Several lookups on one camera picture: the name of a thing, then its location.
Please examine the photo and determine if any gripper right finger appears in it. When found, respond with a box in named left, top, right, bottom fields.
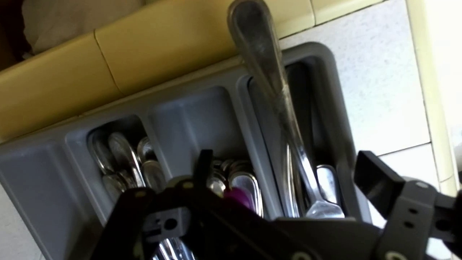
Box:
left=354, top=151, right=462, bottom=260

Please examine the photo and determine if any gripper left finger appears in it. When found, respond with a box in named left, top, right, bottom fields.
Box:
left=90, top=149, right=311, bottom=260

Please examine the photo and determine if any heap of silver cutlery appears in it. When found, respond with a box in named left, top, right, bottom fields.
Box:
left=207, top=159, right=264, bottom=217

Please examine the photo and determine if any grey plastic cutlery holder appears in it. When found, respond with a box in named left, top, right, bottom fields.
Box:
left=0, top=42, right=373, bottom=260

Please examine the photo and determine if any silver fork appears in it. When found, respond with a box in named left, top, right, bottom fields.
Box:
left=227, top=0, right=345, bottom=219

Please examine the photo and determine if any heap of silver spoons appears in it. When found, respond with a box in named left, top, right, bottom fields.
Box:
left=88, top=130, right=167, bottom=203

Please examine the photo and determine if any purple plastic utensil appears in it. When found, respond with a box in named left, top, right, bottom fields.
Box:
left=224, top=187, right=255, bottom=211

